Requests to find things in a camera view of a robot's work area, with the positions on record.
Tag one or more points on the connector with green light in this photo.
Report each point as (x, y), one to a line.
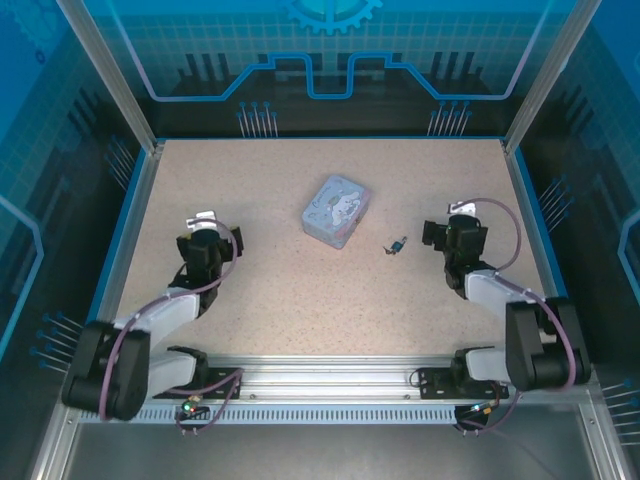
(192, 406)
(480, 409)

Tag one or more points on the aluminium right corner post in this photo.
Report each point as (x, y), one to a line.
(547, 75)

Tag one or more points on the small teal padlock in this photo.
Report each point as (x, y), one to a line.
(398, 245)

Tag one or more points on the aluminium left corner post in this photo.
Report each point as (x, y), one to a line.
(114, 75)

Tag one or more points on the aluminium left side rail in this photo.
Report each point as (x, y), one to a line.
(127, 250)

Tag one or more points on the left connector with green light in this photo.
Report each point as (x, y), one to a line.
(192, 406)

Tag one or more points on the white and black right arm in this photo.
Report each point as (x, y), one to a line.
(485, 290)

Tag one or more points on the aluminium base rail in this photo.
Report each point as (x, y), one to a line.
(330, 380)

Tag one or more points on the right connector with green light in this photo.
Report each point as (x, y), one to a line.
(480, 409)

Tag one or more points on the light blue cartoon tin box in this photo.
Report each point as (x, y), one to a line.
(332, 210)

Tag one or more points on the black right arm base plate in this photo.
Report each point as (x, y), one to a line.
(432, 385)

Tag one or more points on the grey metal sheet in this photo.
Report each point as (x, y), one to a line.
(325, 450)

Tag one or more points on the small dark key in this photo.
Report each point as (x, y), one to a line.
(388, 249)

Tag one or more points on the aluminium corner post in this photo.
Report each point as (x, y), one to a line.
(547, 75)
(114, 75)

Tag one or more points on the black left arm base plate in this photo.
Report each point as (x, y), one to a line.
(225, 392)

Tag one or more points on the aluminium right side rail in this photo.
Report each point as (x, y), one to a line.
(537, 250)

